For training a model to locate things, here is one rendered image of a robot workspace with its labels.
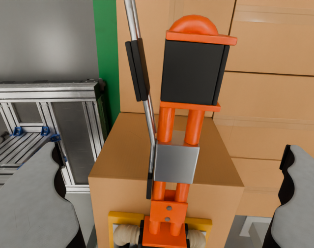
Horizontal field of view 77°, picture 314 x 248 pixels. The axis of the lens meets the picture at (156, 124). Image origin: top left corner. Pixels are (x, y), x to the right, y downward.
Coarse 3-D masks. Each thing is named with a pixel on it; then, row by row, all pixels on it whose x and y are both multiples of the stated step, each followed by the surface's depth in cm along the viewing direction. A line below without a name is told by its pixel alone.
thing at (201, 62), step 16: (176, 32) 20; (176, 48) 21; (192, 48) 21; (208, 48) 21; (224, 48) 21; (176, 64) 22; (192, 64) 22; (208, 64) 22; (224, 64) 22; (176, 80) 22; (192, 80) 22; (208, 80) 22; (160, 96) 26; (176, 96) 23; (192, 96) 23; (208, 96) 23
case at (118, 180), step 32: (128, 128) 73; (96, 160) 56; (128, 160) 57; (224, 160) 59; (96, 192) 53; (128, 192) 52; (192, 192) 51; (224, 192) 51; (96, 224) 59; (224, 224) 57
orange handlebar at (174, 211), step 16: (192, 16) 21; (192, 32) 22; (208, 32) 21; (160, 112) 26; (192, 112) 26; (160, 128) 27; (192, 128) 27; (192, 144) 28; (160, 192) 33; (176, 192) 33; (160, 208) 34; (176, 208) 34; (160, 224) 37; (176, 224) 36
